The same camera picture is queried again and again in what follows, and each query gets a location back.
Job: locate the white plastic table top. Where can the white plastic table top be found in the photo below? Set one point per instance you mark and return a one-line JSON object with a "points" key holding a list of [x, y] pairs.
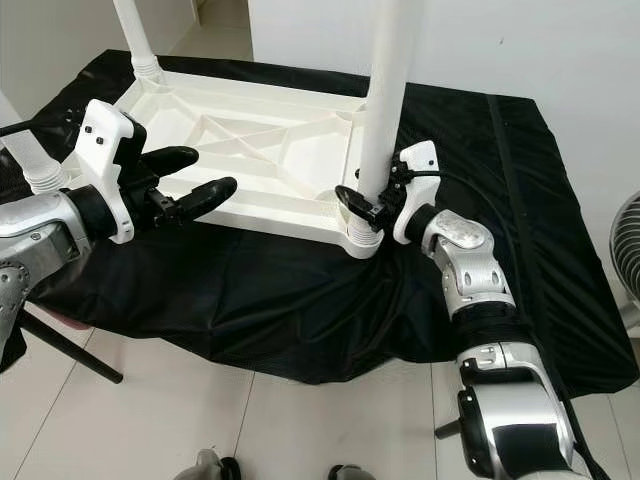
{"points": [[260, 205]]}

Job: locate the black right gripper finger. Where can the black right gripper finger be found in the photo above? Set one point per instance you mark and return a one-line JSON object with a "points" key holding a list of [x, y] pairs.
{"points": [[357, 205]]}

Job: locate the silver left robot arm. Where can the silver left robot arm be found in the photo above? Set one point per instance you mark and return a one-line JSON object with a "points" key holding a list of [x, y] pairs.
{"points": [[40, 240]]}

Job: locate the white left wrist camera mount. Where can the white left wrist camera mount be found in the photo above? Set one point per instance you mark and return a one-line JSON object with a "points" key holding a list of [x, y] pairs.
{"points": [[105, 145]]}

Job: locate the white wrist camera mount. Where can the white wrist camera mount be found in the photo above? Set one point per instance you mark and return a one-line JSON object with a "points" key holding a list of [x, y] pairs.
{"points": [[105, 145], [418, 190]]}

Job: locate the grey right robot foot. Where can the grey right robot foot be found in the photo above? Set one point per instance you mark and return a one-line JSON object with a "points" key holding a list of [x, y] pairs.
{"points": [[350, 473]]}

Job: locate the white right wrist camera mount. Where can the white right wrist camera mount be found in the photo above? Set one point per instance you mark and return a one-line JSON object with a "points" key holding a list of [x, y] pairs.
{"points": [[418, 190]]}

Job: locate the grey left robot foot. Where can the grey left robot foot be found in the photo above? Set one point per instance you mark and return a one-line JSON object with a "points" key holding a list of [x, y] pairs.
{"points": [[208, 465]]}

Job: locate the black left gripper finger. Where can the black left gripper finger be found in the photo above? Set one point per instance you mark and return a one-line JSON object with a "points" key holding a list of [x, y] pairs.
{"points": [[205, 198], [172, 160]]}

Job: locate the white standing fan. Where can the white standing fan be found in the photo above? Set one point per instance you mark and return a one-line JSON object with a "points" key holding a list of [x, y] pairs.
{"points": [[628, 250]]}

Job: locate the grey robot foot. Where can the grey robot foot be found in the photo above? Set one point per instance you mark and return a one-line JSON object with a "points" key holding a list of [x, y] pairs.
{"points": [[208, 465], [350, 473]]}

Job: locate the white plastic table leg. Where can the white plastic table leg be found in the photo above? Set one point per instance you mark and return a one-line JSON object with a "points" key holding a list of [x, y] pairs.
{"points": [[135, 35], [30, 160], [390, 100]]}

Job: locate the black table cloth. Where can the black table cloth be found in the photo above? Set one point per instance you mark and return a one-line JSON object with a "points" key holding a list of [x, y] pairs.
{"points": [[290, 300]]}

